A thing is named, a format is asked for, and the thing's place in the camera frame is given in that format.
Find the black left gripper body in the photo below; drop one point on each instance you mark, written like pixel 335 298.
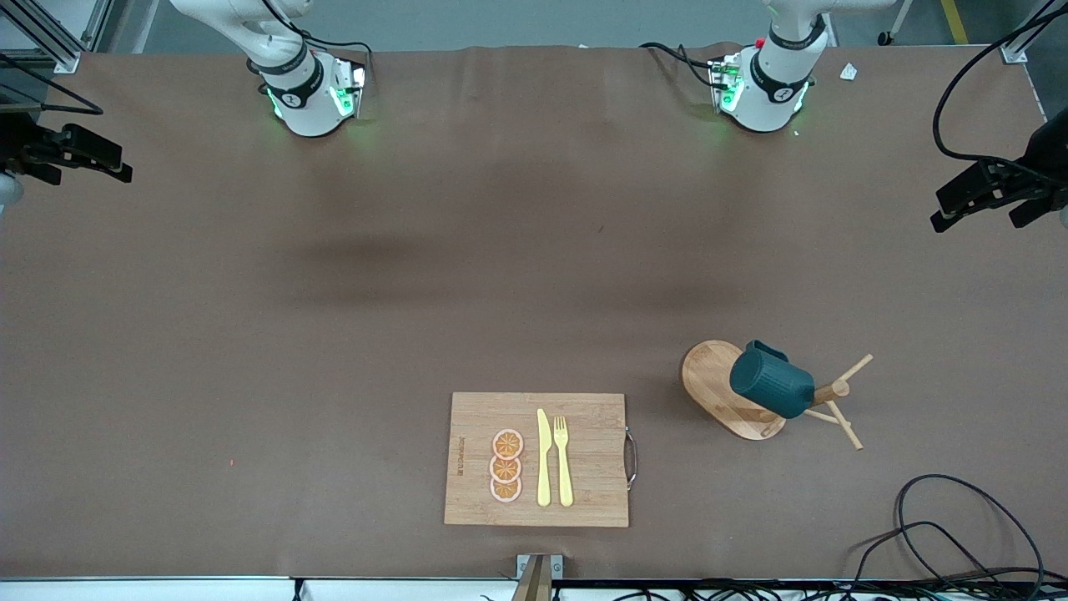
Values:
pixel 1053 148

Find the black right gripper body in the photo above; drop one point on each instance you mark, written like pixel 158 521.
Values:
pixel 17 138

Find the dark teal mug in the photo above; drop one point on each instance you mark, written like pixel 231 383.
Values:
pixel 772 384

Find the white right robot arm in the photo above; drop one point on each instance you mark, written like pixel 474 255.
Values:
pixel 300 92

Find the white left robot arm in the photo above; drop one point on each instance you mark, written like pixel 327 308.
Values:
pixel 776 83

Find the wooden mug rack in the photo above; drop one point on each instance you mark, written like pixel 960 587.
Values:
pixel 709 392

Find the white paper scrap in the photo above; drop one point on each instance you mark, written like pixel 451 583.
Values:
pixel 848 72

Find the brown table cover sheet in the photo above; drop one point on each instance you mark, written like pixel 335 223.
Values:
pixel 250 417

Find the bamboo cutting board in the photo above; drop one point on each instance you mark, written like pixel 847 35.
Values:
pixel 584 501

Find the yellow plastic fork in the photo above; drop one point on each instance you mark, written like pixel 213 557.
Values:
pixel 565 476

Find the yellow plastic knife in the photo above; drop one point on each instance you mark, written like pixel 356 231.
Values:
pixel 544 467

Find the orange slice toy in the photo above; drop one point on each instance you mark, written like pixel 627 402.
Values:
pixel 505 469
pixel 506 491
pixel 507 443

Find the aluminium frame profile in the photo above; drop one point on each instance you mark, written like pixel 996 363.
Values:
pixel 1014 52
pixel 67 63

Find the metal table edge bracket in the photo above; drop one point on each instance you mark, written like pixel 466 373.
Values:
pixel 555 568

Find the brown wooden post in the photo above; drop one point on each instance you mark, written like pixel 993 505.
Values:
pixel 534 584

